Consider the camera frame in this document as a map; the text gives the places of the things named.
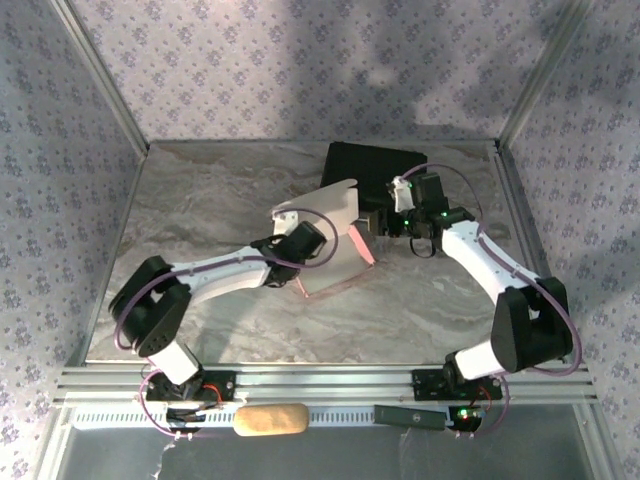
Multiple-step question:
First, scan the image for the black case with metal latches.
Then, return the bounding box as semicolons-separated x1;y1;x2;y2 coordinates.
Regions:
319;141;430;214

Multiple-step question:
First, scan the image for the tan oval pad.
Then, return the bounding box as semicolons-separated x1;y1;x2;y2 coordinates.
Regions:
233;402;310;438

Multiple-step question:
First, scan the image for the black flat device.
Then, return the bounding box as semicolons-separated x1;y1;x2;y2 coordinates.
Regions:
373;403;448;431

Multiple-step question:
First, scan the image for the black connector block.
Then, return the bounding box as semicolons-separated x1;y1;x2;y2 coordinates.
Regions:
166;408;222;424

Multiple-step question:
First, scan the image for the circuit board with lights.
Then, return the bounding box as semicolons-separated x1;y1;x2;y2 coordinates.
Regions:
446;405;489;432

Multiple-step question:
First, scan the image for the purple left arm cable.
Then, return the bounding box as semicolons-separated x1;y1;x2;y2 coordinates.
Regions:
114;208;340;442

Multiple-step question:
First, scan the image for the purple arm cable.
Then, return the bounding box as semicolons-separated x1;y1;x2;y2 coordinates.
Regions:
114;208;340;442
399;163;584;441

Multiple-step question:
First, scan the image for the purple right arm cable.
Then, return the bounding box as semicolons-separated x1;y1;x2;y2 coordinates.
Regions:
399;163;584;441

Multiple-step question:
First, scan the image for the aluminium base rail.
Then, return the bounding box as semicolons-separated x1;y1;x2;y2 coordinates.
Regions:
53;363;599;407

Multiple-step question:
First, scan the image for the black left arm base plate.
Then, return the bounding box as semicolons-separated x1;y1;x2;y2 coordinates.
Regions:
144;368;236;404

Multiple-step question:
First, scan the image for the aluminium corner post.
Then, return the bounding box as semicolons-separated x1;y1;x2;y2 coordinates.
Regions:
49;0;151;155
497;0;597;147

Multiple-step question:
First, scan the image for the white slotted cable duct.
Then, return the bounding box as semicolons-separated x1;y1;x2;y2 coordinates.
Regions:
72;405;454;432

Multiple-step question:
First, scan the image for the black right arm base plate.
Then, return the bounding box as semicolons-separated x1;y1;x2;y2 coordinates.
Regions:
410;368;504;401

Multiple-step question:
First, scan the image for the aluminium frame bar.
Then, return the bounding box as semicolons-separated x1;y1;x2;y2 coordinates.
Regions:
35;407;76;480
573;404;619;480

